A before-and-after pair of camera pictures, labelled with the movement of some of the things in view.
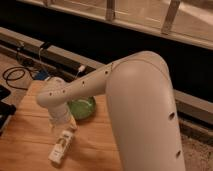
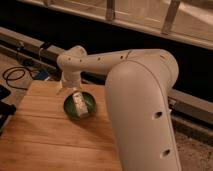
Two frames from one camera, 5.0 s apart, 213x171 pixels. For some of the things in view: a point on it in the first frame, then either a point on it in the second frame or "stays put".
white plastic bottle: (57, 152) → (80, 105)
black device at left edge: (6, 109) stays put
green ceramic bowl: (82, 107) stays put
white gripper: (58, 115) → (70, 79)
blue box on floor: (40, 75) stays put
